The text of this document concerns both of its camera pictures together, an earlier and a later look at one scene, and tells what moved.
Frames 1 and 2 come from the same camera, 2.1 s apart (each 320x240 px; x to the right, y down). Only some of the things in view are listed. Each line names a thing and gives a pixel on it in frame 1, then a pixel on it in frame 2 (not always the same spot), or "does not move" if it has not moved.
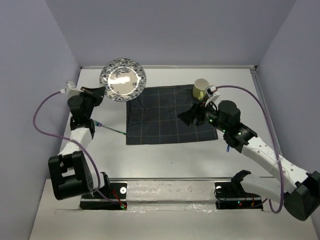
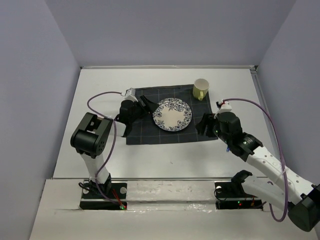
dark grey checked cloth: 152,118 does not move
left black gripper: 96,94 to 149,107
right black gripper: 196,111 to 208,118
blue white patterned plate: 124,79 to 172,114
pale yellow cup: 199,88 does not move
